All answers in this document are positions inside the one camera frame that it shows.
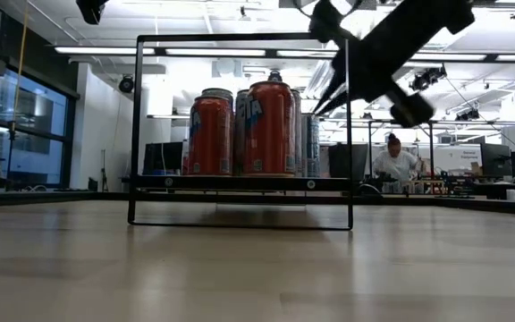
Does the thin black tripod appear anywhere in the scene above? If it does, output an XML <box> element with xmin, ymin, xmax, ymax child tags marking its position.
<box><xmin>99</xmin><ymin>149</ymin><xmax>110</xmax><ymax>192</ymax></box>

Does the person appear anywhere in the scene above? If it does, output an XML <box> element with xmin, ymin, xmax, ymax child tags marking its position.
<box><xmin>372</xmin><ymin>132</ymin><xmax>424</xmax><ymax>194</ymax></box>

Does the black covered crate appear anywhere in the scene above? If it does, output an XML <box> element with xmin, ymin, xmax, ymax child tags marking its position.
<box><xmin>327</xmin><ymin>142</ymin><xmax>369</xmax><ymax>180</ymax></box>

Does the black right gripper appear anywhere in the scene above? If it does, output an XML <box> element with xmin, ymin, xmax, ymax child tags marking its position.
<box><xmin>308</xmin><ymin>0</ymin><xmax>453</xmax><ymax>129</ymax></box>

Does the silver blue energy drink can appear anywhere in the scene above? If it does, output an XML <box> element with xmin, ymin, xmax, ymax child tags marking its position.
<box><xmin>301</xmin><ymin>114</ymin><xmax>322</xmax><ymax>178</ymax></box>

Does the ceiling light strip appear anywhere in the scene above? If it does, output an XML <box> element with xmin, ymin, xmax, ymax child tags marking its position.
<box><xmin>165</xmin><ymin>47</ymin><xmax>267</xmax><ymax>58</ymax></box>
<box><xmin>54</xmin><ymin>45</ymin><xmax>156</xmax><ymax>56</ymax></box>
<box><xmin>411</xmin><ymin>52</ymin><xmax>489</xmax><ymax>63</ymax></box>

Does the red soda can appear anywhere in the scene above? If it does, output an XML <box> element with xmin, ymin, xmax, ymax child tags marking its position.
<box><xmin>241</xmin><ymin>80</ymin><xmax>297</xmax><ymax>177</ymax></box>
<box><xmin>187</xmin><ymin>95</ymin><xmax>235</xmax><ymax>176</ymax></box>

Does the black aluminium rail frame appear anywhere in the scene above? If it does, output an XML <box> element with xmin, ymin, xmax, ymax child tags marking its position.
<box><xmin>0</xmin><ymin>190</ymin><xmax>515</xmax><ymax>219</ymax></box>

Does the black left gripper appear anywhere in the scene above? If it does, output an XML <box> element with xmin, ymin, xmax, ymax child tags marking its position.
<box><xmin>75</xmin><ymin>0</ymin><xmax>109</xmax><ymax>26</ymax></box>

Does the yellow extension cord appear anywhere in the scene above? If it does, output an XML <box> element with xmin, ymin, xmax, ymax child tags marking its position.
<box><xmin>13</xmin><ymin>0</ymin><xmax>31</xmax><ymax>124</ymax></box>

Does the black tripod stand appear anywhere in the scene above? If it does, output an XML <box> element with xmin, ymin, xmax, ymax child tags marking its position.
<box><xmin>4</xmin><ymin>118</ymin><xmax>20</xmax><ymax>191</ymax></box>

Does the black metal rig frame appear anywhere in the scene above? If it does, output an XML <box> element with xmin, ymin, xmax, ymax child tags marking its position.
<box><xmin>367</xmin><ymin>119</ymin><xmax>435</xmax><ymax>194</ymax></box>

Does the large glass window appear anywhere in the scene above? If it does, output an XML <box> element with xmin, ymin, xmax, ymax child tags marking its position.
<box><xmin>0</xmin><ymin>66</ymin><xmax>78</xmax><ymax>189</ymax></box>

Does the black equipment box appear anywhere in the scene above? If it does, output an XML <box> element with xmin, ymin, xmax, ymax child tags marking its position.
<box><xmin>143</xmin><ymin>141</ymin><xmax>185</xmax><ymax>175</ymax></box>

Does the black ceiling track light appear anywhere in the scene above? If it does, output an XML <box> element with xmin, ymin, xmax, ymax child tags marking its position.
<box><xmin>408</xmin><ymin>65</ymin><xmax>449</xmax><ymax>94</ymax></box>
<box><xmin>455</xmin><ymin>106</ymin><xmax>482</xmax><ymax>123</ymax></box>

